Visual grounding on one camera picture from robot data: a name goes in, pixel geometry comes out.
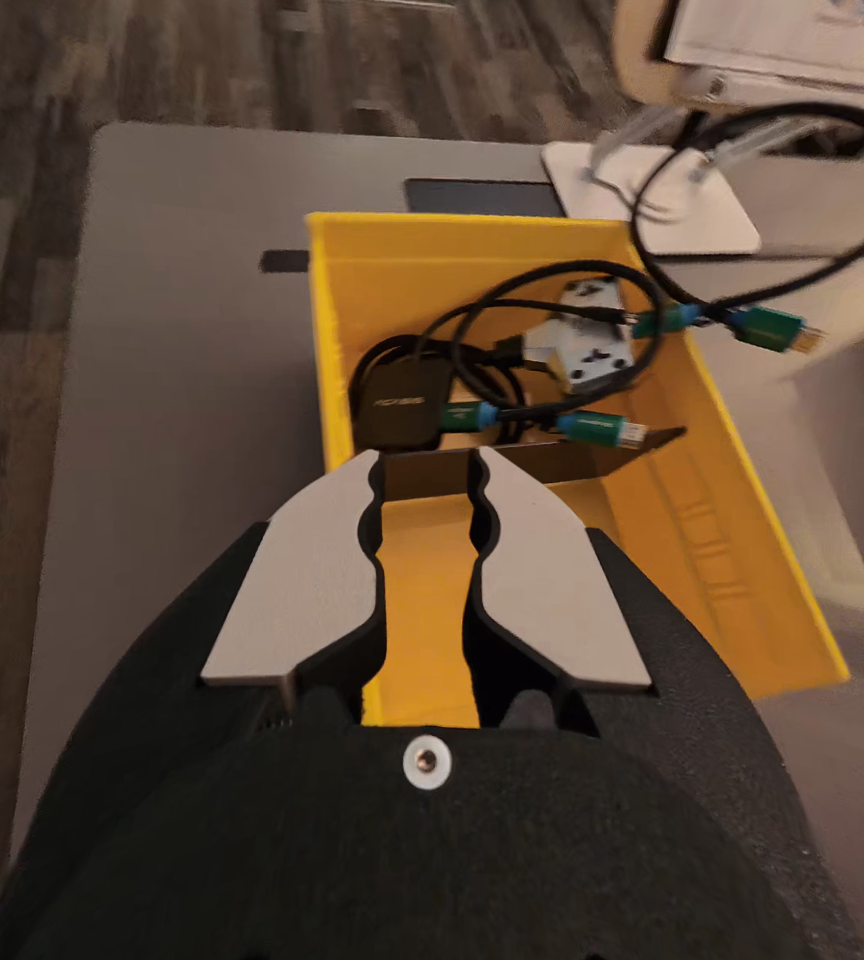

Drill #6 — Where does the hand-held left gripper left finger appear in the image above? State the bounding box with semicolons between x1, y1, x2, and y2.
200;450;388;691

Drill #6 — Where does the white stand base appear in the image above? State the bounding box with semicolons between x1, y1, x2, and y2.
540;128;764;258

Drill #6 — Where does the yellow plastic bin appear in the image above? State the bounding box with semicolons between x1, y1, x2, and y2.
305;210;853;732

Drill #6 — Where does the dark grey usb hub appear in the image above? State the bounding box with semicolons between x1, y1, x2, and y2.
348;336;481;454

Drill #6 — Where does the black coiled adapter cable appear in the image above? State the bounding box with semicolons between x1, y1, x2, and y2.
414;267;661;379

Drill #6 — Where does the instruction sheet on wooden board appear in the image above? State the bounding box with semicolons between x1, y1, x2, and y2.
612;0;864;109

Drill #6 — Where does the silver grey usb adapter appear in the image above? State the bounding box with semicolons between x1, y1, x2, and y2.
522;278;637;396

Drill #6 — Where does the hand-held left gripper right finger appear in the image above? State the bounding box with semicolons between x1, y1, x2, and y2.
467;447;655;694

